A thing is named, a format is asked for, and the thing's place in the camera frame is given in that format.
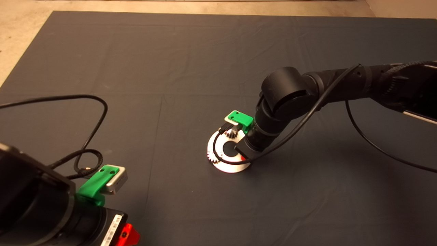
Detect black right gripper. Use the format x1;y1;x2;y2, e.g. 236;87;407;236
235;141;260;161

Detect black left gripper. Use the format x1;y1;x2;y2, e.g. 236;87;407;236
99;210;141;246

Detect round metal carrier plate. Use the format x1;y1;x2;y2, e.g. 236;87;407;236
207;128;251;173

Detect dark grey table cloth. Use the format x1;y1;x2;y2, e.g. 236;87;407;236
0;11;437;246

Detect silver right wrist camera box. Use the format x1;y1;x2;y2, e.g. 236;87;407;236
224;115;243;132

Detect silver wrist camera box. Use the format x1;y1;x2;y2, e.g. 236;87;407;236
101;166;128;195
224;115;243;132

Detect green right camera mount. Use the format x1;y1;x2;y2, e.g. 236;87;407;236
228;110;254;135

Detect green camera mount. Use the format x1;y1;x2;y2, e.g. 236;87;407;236
77;165;120;207
228;110;254;135

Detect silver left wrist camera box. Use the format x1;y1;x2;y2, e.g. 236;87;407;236
101;166;128;195

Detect green left camera mount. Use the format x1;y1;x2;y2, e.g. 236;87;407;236
77;165;120;207

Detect thick black wrist cable loop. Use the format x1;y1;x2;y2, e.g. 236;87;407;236
50;149;104;180

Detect black left camera cable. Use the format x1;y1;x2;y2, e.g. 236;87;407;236
0;95;108;173

